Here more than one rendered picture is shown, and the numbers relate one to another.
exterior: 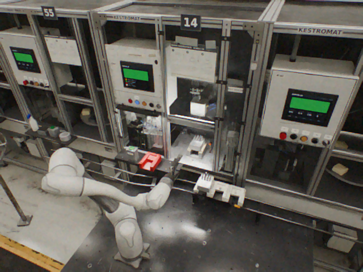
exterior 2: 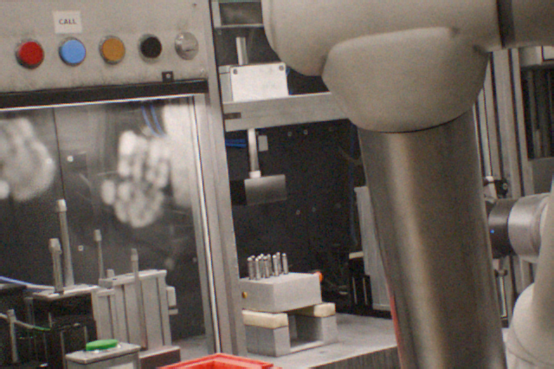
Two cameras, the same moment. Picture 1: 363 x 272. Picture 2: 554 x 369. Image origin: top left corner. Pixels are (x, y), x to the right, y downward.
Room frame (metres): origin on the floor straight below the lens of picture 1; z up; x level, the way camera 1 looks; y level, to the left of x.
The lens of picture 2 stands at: (0.63, 1.53, 1.30)
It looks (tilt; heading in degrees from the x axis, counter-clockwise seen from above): 3 degrees down; 303
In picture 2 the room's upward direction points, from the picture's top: 6 degrees counter-clockwise
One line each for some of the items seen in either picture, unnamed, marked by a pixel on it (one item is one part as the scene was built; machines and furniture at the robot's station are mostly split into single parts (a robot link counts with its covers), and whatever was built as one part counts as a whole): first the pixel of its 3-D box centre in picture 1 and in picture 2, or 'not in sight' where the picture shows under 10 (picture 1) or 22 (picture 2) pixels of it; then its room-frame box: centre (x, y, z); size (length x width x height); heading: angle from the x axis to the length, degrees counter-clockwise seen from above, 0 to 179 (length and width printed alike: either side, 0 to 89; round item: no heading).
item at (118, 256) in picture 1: (134, 250); not in sight; (0.95, 0.32, 0.71); 0.22 x 0.18 x 0.06; 67
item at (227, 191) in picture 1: (219, 192); not in sight; (1.32, -0.30, 0.84); 0.36 x 0.14 x 0.10; 67
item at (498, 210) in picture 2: (170, 176); (502, 227); (1.22, 0.06, 1.12); 0.09 x 0.07 x 0.08; 157
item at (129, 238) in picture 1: (129, 236); not in sight; (0.97, 0.34, 0.85); 0.18 x 0.16 x 0.22; 19
